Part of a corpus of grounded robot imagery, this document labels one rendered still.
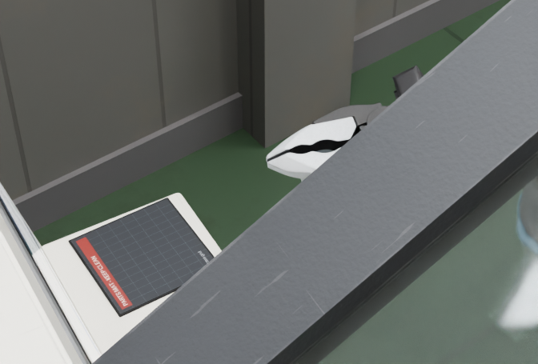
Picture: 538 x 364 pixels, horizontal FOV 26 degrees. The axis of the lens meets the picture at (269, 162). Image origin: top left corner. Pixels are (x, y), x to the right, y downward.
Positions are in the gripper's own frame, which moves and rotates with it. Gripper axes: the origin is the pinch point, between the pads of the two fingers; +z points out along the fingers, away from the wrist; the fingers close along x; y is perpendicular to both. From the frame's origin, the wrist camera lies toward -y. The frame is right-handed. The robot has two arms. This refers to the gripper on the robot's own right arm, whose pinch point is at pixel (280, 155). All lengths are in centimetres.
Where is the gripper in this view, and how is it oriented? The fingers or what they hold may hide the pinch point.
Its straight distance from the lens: 108.8
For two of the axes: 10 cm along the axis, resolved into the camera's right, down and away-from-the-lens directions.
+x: -1.8, -7.8, 6.0
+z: -9.8, 1.3, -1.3
